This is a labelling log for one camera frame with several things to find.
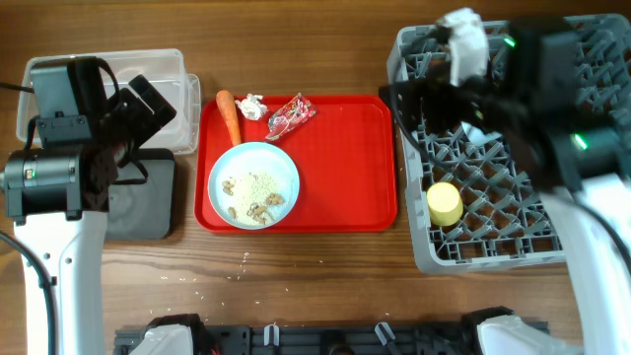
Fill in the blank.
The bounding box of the orange carrot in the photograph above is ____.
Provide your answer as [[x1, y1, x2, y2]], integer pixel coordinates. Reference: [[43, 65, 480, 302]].
[[216, 90, 242, 146]]

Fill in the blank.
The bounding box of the yellow cup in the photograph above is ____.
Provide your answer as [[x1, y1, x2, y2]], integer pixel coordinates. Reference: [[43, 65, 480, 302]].
[[426, 182, 463, 227]]

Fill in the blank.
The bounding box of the white tissue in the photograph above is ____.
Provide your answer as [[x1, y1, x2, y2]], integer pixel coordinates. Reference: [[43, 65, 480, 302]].
[[235, 94, 268, 121]]

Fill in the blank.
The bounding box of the red snack wrapper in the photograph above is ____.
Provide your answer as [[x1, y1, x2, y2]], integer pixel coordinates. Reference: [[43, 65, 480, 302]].
[[265, 93, 317, 141]]

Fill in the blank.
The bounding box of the light blue plate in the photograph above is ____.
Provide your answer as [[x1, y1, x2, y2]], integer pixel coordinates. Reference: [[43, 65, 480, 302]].
[[204, 142, 301, 231]]

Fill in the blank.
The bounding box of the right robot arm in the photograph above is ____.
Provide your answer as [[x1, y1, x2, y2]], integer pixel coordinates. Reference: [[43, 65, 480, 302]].
[[380, 8, 630, 354]]

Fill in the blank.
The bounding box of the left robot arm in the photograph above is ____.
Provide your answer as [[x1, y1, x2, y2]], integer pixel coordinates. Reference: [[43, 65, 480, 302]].
[[1, 56, 176, 354]]

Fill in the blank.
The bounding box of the grey dishwasher rack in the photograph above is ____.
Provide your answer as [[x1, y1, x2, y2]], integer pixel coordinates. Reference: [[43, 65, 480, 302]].
[[401, 14, 630, 274]]

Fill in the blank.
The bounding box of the clear plastic bin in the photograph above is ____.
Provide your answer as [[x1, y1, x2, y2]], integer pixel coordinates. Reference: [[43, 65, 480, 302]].
[[16, 48, 201, 155]]

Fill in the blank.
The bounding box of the black plastic tray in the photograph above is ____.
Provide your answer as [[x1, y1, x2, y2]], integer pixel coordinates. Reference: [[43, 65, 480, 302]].
[[105, 148, 176, 242]]

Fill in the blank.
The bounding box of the red serving tray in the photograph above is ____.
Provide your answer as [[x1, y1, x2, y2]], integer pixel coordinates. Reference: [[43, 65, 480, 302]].
[[193, 94, 397, 234]]

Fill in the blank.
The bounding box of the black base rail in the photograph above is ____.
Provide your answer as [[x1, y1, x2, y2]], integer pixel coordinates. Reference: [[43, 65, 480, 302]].
[[112, 320, 548, 355]]

